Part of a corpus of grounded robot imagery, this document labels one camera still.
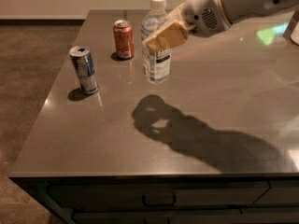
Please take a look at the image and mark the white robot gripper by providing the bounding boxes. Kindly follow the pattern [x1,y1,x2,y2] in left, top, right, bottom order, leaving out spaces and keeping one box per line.
[142,0,232,52]

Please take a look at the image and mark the clear blue-labelled plastic bottle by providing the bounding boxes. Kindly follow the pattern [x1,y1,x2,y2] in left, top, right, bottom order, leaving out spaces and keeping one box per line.
[141,0,171,84]

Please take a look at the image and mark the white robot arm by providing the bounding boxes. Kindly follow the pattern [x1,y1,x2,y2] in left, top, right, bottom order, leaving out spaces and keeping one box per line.
[143,0,299,51]

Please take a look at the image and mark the red coke can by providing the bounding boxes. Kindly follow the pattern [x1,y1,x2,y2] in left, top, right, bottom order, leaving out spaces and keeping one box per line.
[113,20,134,60]

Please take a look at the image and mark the blue silver energy drink can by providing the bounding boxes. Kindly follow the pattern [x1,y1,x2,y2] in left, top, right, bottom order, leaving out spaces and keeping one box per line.
[69,46,98,95]

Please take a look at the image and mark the dark cabinet drawer front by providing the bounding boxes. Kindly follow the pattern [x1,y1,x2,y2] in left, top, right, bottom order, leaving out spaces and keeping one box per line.
[48,182,269,212]

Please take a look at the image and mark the lower dark drawer front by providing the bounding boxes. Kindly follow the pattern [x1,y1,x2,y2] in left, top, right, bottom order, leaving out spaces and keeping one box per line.
[73,207,299,224]

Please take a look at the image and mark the black drawer handle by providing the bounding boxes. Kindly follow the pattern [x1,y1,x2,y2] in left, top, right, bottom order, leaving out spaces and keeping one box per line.
[142,192,177,207]

